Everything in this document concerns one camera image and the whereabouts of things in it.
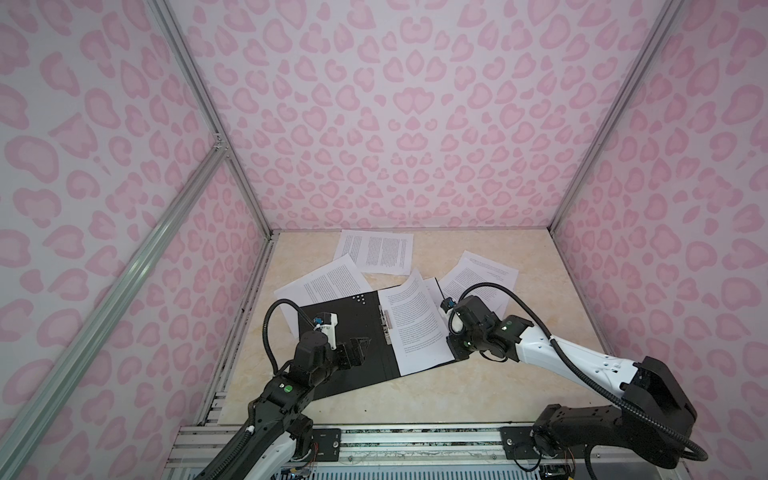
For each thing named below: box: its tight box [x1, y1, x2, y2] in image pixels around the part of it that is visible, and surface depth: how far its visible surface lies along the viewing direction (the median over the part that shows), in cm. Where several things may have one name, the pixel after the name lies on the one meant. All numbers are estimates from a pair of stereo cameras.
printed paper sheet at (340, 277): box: [274, 253, 374, 336], surface depth 106 cm
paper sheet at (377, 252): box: [333, 230, 414, 275], surface depth 116 cm
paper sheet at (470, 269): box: [424, 250, 519, 316], surface depth 109 cm
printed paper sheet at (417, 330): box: [378, 269, 455, 377], surface depth 94 cm
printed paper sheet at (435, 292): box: [423, 277, 445, 311], surface depth 105 cm
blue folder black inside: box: [298, 290, 456, 401], surface depth 90 cm
